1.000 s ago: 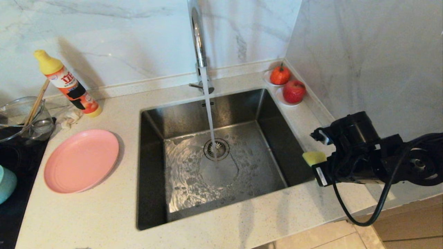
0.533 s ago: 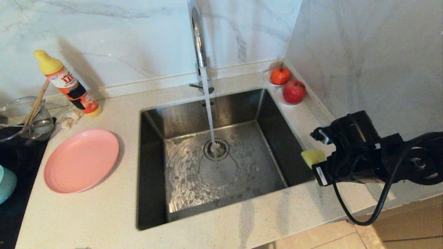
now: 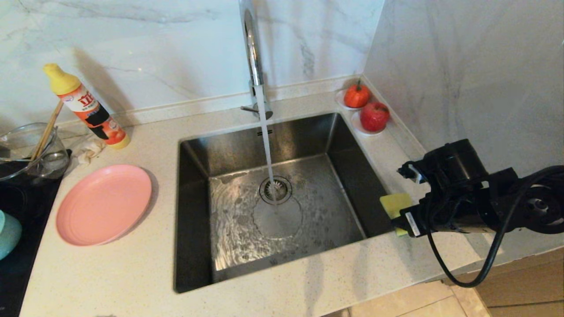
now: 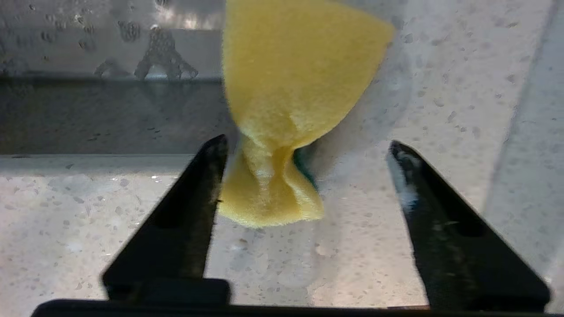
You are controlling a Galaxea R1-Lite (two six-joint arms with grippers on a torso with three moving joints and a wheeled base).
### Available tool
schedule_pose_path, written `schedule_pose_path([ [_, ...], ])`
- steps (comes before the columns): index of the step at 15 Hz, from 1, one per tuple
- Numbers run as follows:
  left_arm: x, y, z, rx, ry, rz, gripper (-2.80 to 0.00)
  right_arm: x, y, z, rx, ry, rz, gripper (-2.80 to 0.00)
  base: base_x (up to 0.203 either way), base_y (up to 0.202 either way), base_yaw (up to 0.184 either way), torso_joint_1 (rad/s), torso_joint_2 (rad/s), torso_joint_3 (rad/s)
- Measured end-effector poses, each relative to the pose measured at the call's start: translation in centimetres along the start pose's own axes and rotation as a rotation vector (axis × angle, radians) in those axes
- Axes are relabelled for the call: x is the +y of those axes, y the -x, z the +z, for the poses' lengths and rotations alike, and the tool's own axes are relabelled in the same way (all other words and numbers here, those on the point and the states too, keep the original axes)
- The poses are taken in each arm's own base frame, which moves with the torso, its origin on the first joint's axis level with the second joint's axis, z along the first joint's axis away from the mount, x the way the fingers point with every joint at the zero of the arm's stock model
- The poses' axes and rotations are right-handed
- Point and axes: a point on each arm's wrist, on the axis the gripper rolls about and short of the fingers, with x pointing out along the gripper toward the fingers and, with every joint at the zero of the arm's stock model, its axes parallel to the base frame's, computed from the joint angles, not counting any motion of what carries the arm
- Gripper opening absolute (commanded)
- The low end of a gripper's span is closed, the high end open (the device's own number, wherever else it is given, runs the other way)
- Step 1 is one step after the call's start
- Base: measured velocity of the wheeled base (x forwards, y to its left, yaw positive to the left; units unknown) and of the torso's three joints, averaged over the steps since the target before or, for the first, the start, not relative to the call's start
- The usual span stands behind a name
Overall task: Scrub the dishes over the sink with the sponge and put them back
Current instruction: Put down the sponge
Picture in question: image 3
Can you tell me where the pink plate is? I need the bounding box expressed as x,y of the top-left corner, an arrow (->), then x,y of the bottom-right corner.
56,165 -> 152,246

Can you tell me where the clear glass bowl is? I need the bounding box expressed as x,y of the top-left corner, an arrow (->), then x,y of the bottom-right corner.
0,122 -> 71,182

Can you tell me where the wooden cabinet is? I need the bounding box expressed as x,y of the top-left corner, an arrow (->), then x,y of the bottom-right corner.
441,249 -> 564,317

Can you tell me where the crumpled white tissue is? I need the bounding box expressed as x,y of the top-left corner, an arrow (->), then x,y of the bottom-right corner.
77,140 -> 106,166

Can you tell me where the small white dish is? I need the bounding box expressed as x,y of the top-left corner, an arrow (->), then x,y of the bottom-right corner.
350,111 -> 386,135
335,89 -> 371,111

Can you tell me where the round metal drain strainer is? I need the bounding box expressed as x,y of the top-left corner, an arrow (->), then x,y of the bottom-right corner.
259,176 -> 292,206

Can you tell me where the teal bowl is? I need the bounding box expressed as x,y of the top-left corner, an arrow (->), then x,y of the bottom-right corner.
0,210 -> 22,261

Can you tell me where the yellow sponge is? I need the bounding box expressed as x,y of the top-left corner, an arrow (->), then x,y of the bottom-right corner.
380,192 -> 415,237

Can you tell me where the red apple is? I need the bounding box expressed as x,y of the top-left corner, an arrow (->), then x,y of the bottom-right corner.
360,102 -> 390,133

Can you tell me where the yellow-capped orange dish soap bottle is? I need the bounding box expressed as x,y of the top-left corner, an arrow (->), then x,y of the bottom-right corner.
43,63 -> 131,150

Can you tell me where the orange persimmon fruit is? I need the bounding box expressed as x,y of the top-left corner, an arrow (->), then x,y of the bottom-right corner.
344,80 -> 371,109

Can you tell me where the wooden chopstick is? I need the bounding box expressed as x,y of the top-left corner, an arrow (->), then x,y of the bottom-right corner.
29,100 -> 61,161
32,101 -> 64,162

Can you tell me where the chrome kitchen faucet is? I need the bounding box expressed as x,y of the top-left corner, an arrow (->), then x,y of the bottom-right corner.
240,0 -> 274,120

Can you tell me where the stainless steel sink basin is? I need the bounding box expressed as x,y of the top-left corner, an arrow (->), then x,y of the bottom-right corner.
174,112 -> 407,294

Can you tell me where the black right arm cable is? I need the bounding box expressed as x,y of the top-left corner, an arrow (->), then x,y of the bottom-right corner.
425,165 -> 564,288

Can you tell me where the black induction cooktop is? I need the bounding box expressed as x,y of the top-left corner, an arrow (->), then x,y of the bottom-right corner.
0,150 -> 73,317

